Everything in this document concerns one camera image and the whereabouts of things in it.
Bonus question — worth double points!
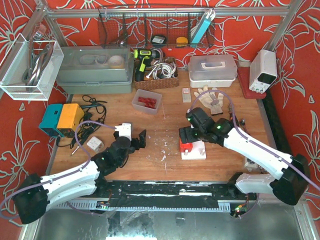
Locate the white peg base plate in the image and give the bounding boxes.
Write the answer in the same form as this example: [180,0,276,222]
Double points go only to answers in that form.
[181,140,207,160]

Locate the black cable bundle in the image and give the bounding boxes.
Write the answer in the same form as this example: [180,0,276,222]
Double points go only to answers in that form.
[56,94,108,151]

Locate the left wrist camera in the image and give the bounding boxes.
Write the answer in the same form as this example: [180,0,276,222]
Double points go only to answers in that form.
[115,122,132,141]

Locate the red handled ratchet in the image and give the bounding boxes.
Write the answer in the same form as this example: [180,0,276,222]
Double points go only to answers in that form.
[239,118,250,135]

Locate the small clear parts case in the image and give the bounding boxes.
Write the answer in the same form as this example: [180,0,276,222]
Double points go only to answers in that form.
[181,87,192,103]

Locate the yellow tape measure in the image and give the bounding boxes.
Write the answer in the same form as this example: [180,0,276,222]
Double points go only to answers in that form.
[176,36,189,48]

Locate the black mounting rail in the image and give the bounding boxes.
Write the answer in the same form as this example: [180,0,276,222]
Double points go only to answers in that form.
[85,180,257,209]

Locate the metal T bracket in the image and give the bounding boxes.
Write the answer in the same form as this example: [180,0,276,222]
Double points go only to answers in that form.
[209,94,219,106]

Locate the white work glove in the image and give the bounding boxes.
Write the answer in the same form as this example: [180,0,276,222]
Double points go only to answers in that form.
[199,92,224,116]

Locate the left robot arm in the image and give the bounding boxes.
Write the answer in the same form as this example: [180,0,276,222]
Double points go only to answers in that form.
[12,130,147,225]

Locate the green cordless drill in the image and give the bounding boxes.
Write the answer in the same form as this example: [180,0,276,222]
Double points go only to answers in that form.
[133,48,160,82]

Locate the black wire shelf basket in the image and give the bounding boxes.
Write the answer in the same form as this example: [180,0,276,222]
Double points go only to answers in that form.
[97,3,215,48]

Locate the white power supply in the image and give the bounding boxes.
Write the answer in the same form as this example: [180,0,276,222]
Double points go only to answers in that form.
[248,49,278,94]

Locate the clear acrylic box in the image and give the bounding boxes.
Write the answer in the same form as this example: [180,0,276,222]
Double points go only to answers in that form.
[0,34,64,101]

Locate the teal box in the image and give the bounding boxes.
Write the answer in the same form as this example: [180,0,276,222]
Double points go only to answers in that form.
[38,103,64,137]

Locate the white power adapter cube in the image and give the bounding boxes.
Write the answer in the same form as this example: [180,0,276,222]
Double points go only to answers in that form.
[86,136,104,153]

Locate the blue white book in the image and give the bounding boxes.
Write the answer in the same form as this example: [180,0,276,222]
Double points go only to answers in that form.
[190,8,216,48]

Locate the translucent spring bin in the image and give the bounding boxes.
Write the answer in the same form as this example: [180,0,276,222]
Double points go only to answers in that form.
[131,89,162,115]

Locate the yellow box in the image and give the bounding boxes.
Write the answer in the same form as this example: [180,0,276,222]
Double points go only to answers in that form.
[57,103,85,138]

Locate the white plastic toolbox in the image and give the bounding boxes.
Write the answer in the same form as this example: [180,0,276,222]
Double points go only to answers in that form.
[188,54,238,88]

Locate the red mat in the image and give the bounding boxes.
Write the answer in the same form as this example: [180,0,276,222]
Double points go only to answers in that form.
[237,67,267,100]

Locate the red square block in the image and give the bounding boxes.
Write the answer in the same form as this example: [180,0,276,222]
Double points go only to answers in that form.
[179,139,193,153]

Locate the grey storage box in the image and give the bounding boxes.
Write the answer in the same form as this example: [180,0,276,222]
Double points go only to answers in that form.
[56,46,134,95]

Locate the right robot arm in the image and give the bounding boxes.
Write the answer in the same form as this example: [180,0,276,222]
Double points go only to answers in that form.
[179,107,310,206]

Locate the wicker basket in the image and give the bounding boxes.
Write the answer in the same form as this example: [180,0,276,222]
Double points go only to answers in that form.
[133,69,179,91]

